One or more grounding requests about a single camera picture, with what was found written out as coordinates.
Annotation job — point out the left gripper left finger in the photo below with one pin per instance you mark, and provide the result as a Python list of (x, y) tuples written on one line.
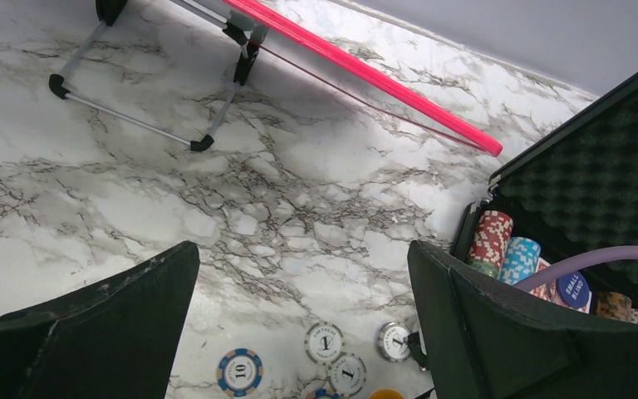
[(116, 338)]

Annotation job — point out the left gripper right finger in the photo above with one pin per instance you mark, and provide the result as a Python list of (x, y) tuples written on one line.
[(486, 339)]

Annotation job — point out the white one poker chip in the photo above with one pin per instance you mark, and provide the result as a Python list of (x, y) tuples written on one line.
[(391, 342), (347, 375), (323, 343)]

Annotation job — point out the blue ten poker chip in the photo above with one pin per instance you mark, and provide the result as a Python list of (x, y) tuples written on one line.
[(239, 372)]

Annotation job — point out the orange big blind button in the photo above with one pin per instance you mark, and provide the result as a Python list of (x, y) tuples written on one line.
[(386, 393)]

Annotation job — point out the red playing card deck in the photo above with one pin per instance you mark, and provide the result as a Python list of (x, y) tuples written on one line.
[(547, 292)]

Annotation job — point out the light blue chip stack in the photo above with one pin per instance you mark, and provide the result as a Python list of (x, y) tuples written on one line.
[(520, 260)]

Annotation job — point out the blue small blind button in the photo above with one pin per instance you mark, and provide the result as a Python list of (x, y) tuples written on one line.
[(573, 292)]

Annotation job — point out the red white chip stack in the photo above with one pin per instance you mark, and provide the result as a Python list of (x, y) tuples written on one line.
[(491, 237)]

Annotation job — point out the orange black chip stack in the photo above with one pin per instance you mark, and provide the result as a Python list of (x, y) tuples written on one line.
[(612, 305)]

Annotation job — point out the black poker chip case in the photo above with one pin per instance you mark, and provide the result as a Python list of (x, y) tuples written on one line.
[(577, 191)]

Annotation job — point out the pink acrylic sheet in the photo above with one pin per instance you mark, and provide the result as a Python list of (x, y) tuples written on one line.
[(277, 22)]

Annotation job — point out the metal wire stand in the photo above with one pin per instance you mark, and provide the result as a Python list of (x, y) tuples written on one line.
[(240, 22)]

